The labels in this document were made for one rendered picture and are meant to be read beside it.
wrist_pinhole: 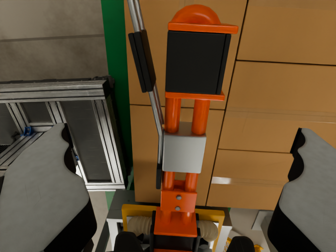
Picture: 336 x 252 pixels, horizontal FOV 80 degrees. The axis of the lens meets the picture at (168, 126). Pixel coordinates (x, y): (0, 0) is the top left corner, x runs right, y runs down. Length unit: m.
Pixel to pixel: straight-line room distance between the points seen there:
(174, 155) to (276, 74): 0.64
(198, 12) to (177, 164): 0.21
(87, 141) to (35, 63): 0.61
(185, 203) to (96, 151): 1.17
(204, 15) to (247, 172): 0.93
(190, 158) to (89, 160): 1.29
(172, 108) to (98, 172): 1.38
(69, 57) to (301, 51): 1.25
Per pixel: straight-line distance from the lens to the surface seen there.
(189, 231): 0.43
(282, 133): 1.01
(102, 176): 1.63
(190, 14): 0.25
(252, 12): 0.80
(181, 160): 0.31
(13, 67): 1.73
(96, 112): 1.30
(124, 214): 0.64
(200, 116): 0.28
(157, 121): 0.27
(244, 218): 2.34
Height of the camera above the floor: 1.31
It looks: 60 degrees down
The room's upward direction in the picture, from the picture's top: 175 degrees counter-clockwise
